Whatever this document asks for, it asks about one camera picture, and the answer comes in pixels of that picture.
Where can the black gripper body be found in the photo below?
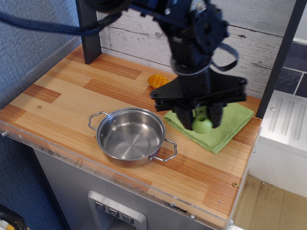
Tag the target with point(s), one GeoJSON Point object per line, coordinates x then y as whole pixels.
{"type": "Point", "coordinates": [186, 93]}

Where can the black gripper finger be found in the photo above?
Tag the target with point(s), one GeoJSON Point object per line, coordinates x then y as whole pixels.
{"type": "Point", "coordinates": [185, 116]}
{"type": "Point", "coordinates": [215, 114]}

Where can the green spatula with grey blade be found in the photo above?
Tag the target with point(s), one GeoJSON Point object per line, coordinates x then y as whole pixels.
{"type": "Point", "coordinates": [201, 123]}

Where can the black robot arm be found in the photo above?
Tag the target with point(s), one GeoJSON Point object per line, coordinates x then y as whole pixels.
{"type": "Point", "coordinates": [196, 31]}

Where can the silver steel pot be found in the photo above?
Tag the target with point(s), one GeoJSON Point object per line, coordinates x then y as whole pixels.
{"type": "Point", "coordinates": [130, 137]}

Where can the green folded cloth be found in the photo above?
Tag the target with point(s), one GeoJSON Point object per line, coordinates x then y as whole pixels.
{"type": "Point", "coordinates": [235, 117]}

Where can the orange plush croissant toy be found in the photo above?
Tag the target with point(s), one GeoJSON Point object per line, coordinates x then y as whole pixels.
{"type": "Point", "coordinates": [157, 80]}

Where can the white ribbed appliance top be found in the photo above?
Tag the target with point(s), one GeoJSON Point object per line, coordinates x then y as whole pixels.
{"type": "Point", "coordinates": [285, 120]}

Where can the silver dispenser button panel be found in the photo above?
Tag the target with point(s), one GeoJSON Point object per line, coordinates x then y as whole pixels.
{"type": "Point", "coordinates": [110, 214]}

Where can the yellow black object bottom left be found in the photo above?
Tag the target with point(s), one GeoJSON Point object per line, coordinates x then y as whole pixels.
{"type": "Point", "coordinates": [10, 220]}

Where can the dark grey left post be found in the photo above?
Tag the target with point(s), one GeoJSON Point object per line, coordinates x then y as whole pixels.
{"type": "Point", "coordinates": [91, 44]}

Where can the dark grey post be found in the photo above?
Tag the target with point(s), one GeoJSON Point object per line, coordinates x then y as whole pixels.
{"type": "Point", "coordinates": [91, 44]}
{"type": "Point", "coordinates": [291, 29]}

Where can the dark grey right post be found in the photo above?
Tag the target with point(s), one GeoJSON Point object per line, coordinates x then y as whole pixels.
{"type": "Point", "coordinates": [291, 29]}

